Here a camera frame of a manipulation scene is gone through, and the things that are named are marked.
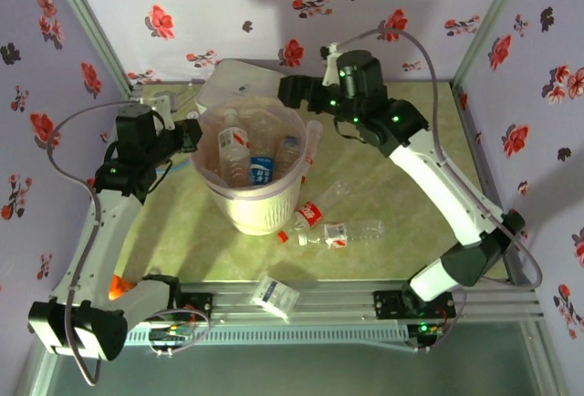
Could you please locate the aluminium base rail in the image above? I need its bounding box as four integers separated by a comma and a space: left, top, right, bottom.
177, 279, 547, 324

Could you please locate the clear bottle red white label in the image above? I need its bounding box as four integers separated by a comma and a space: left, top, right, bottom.
297, 219, 384, 249
217, 108, 252, 187

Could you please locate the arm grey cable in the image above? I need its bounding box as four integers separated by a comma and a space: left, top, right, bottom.
45, 101, 138, 388
337, 26, 544, 351

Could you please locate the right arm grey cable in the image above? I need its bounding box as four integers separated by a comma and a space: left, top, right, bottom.
337, 26, 544, 351

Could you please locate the green circuit board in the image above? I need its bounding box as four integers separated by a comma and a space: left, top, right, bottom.
148, 322, 195, 347

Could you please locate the white plastic bin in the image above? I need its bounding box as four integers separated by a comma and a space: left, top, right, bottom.
189, 96, 308, 236

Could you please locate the red label cola bottle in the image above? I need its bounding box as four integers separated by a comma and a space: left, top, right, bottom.
276, 202, 324, 245

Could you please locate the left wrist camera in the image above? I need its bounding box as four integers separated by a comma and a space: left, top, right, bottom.
141, 92, 177, 119

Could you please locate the white tissue packet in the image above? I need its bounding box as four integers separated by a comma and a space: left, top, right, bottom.
249, 271, 301, 323

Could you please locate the clear bottle white cap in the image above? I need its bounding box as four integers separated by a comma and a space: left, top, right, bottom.
249, 112, 277, 159

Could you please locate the orange object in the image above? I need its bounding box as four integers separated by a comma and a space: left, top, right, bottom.
108, 273, 138, 301

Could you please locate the blue label plastic bottle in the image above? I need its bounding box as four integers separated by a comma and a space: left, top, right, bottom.
248, 153, 276, 186

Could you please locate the aluminium frame side rail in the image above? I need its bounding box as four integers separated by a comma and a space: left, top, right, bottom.
451, 83, 533, 286

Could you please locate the clear bottle small label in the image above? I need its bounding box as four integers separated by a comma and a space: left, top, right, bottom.
299, 120, 325, 186

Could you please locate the left arm grey cable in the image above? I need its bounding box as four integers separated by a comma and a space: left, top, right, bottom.
45, 101, 138, 388

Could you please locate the thin grey cable loop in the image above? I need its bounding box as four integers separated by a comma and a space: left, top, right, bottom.
148, 307, 214, 357

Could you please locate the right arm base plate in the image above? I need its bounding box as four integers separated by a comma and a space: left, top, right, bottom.
373, 289, 457, 320

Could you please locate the crushed clear plastic bottle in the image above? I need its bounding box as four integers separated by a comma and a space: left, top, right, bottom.
318, 180, 352, 208

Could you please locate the aluminium frame post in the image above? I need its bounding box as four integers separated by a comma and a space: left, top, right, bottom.
451, 0, 535, 91
43, 0, 138, 96

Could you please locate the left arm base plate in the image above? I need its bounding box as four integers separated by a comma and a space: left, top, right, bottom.
180, 293, 215, 324

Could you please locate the clear plastic bin liner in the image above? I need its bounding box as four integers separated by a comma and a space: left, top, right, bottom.
190, 96, 308, 200

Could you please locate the white slotted cable duct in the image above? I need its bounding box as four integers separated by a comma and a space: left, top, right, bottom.
125, 325, 412, 347

